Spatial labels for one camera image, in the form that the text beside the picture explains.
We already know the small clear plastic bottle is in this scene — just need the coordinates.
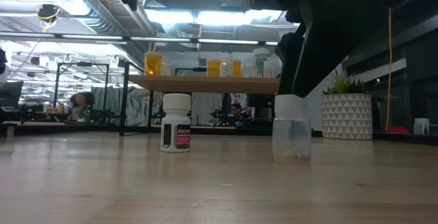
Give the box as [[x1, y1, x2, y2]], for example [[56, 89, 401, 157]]
[[265, 59, 282, 79], [272, 94, 312, 165], [220, 53, 234, 77], [243, 58, 258, 78]]

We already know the large clear bottle green label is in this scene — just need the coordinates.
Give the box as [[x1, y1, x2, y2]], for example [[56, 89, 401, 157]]
[[252, 47, 271, 79]]

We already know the small white Excedrin bottle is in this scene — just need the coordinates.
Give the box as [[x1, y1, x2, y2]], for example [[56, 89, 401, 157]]
[[159, 93, 192, 153]]

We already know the green potted plant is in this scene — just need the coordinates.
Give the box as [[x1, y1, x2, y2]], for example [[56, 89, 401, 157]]
[[322, 66, 369, 97]]

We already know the long LED light bar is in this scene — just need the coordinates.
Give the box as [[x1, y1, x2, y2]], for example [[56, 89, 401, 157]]
[[0, 32, 280, 47]]

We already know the white pot grey triangle pattern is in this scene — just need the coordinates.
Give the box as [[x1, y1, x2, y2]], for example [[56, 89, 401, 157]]
[[320, 92, 374, 140]]

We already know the person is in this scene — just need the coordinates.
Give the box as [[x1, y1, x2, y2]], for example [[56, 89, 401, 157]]
[[66, 92, 96, 122], [229, 103, 253, 129]]

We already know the red flat object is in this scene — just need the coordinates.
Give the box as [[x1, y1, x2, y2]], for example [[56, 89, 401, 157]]
[[382, 125, 410, 135]]

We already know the dark computer monitor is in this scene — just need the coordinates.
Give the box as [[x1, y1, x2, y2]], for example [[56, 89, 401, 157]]
[[0, 80, 24, 108]]

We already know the hanging black yellow cord reel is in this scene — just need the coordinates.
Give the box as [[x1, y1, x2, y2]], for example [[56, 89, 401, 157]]
[[36, 3, 62, 23]]

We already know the hanging yellow cable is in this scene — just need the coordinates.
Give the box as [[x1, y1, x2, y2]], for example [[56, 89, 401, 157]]
[[385, 7, 393, 132]]

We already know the black metal frame stand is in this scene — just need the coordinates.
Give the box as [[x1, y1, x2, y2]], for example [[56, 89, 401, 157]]
[[53, 62, 110, 115]]

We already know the wooden shelf black metal frame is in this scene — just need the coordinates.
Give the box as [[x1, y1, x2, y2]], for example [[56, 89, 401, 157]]
[[118, 61, 281, 137]]

